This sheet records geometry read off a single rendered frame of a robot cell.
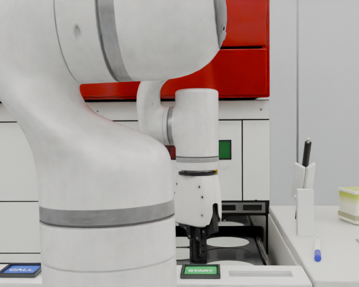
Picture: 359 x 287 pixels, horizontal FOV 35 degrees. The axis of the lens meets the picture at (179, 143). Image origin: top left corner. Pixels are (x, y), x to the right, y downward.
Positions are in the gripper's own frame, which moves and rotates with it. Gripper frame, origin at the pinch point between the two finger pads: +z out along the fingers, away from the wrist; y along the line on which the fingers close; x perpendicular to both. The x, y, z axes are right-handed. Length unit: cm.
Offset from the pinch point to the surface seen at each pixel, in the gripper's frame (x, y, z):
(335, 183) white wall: 166, -84, 9
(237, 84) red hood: 21.3, -9.7, -33.4
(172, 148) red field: 13.0, -23.8, -18.4
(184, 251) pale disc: 1.8, -6.4, 2.0
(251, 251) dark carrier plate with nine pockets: 12.6, 2.5, 2.0
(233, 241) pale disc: 16.3, -6.5, 2.0
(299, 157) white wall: 153, -97, -4
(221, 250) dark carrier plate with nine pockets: 9.0, -2.7, 2.1
